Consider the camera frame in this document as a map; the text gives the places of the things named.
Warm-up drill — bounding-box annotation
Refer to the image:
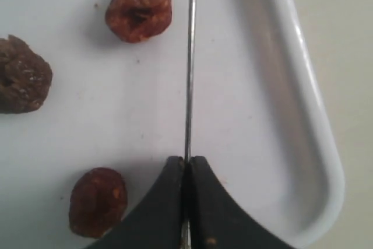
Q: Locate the thin metal skewer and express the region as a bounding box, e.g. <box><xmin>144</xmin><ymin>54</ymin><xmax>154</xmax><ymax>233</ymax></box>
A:
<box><xmin>181</xmin><ymin>0</ymin><xmax>199</xmax><ymax>249</ymax></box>

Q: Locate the white rectangular plastic tray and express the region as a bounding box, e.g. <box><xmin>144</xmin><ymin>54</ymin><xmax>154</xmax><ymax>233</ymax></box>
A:
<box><xmin>1</xmin><ymin>0</ymin><xmax>345</xmax><ymax>248</ymax></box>

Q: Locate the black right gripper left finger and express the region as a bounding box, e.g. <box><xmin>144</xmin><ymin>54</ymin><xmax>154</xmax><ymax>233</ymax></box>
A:
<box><xmin>88</xmin><ymin>156</ymin><xmax>184</xmax><ymax>249</ymax></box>

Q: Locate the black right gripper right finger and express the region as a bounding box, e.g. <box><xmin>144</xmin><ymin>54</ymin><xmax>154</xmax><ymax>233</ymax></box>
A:
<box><xmin>188</xmin><ymin>156</ymin><xmax>292</xmax><ymax>249</ymax></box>

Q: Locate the dark red date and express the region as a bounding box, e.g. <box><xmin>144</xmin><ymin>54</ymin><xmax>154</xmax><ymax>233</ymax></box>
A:
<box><xmin>1</xmin><ymin>35</ymin><xmax>53</xmax><ymax>114</ymax></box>

